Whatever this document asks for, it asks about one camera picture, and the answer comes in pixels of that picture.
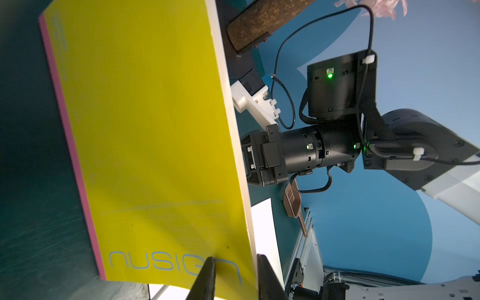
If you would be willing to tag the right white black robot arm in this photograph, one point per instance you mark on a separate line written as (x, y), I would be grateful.
(413, 148)

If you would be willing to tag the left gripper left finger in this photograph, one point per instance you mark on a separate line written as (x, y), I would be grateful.
(204, 285)

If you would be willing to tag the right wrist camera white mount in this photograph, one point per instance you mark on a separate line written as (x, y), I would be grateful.
(250, 93)

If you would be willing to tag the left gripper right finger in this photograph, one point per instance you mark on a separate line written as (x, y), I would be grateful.
(268, 285)

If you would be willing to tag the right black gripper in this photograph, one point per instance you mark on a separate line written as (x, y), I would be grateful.
(271, 156)

